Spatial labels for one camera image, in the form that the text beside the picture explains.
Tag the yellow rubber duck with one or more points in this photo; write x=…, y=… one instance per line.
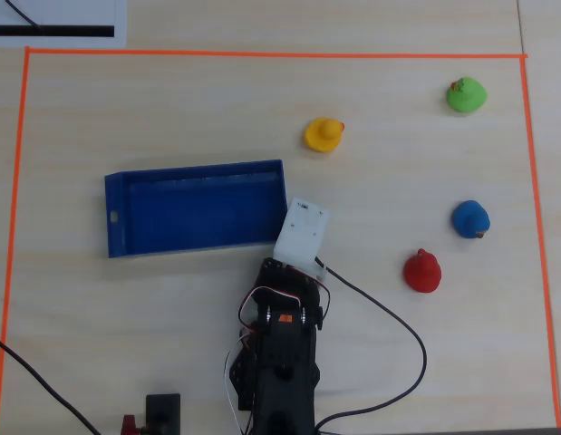
x=323, y=135

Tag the white camera housing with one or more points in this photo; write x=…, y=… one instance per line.
x=302, y=233

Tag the orange tape strip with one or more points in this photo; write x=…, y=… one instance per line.
x=538, y=226
x=12, y=217
x=271, y=55

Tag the white paper sheet black bar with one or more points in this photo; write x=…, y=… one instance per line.
x=80, y=13

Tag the green rubber duck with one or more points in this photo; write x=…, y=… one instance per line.
x=466, y=96

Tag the blue plastic box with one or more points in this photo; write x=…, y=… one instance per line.
x=198, y=213

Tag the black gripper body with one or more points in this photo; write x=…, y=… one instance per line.
x=275, y=271

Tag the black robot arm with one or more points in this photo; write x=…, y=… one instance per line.
x=284, y=362

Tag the red rubber duck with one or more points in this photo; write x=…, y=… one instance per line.
x=422, y=273

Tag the blue rubber duck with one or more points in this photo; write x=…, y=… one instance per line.
x=470, y=218

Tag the black clamp block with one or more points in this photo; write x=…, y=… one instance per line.
x=162, y=414

